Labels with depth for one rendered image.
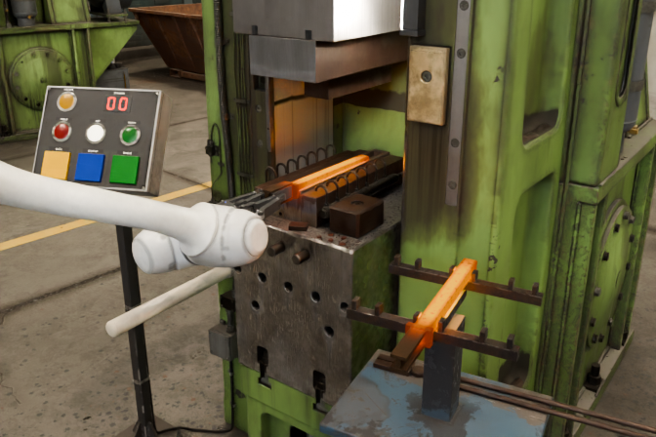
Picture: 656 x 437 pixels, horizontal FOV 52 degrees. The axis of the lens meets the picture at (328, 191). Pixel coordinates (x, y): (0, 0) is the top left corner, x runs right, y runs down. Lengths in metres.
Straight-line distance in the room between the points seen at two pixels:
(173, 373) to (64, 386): 0.40
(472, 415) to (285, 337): 0.56
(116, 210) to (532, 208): 1.16
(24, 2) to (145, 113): 4.46
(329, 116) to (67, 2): 4.65
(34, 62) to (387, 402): 5.28
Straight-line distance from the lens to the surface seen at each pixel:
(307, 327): 1.71
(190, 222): 1.21
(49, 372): 2.93
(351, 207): 1.60
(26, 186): 1.21
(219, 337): 2.21
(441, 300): 1.27
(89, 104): 1.96
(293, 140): 1.94
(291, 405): 1.89
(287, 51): 1.58
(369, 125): 2.06
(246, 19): 1.66
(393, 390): 1.49
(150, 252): 1.33
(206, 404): 2.60
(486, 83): 1.50
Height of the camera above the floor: 1.56
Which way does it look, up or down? 20 degrees down
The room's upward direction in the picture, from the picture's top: straight up
